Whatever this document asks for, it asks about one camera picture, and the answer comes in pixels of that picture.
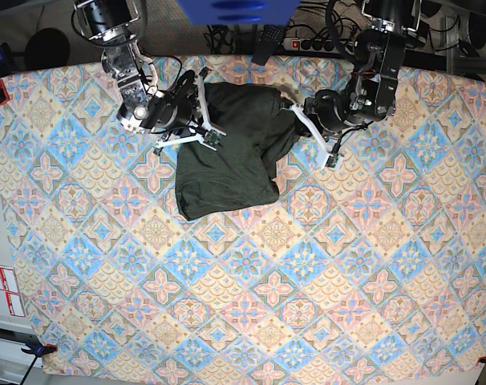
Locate patterned colourful tablecloth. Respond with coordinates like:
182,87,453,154
0,63,486,384

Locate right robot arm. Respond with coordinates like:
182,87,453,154
71,0,225,154

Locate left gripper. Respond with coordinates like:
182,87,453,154
282,90,359,169

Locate dark green long-sleeve shirt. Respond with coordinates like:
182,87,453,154
175,83,299,221

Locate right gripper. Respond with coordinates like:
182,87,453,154
150,67,226,156

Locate blue plastic box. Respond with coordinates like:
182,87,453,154
177,0,300,26

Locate blue clamp orange tip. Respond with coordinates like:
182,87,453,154
21,342,58,358

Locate black remote control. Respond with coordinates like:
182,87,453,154
251,25,286,66

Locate red white stickers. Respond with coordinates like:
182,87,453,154
0,266,25,318

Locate white power strip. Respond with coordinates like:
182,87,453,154
282,37,339,54

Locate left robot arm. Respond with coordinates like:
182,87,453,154
289,1,422,168

